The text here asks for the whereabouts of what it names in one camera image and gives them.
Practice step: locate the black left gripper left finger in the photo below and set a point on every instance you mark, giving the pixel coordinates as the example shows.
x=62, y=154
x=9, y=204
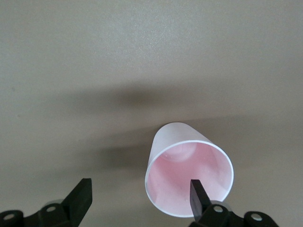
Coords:
x=73, y=208

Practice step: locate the brown table cover sheet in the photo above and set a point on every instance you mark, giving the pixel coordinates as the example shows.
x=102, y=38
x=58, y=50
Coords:
x=94, y=47

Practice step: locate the pink plastic cup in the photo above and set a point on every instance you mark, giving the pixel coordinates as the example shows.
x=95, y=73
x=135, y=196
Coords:
x=180, y=170

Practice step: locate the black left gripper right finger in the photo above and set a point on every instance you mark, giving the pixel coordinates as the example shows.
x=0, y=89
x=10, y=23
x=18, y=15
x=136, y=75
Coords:
x=201, y=208

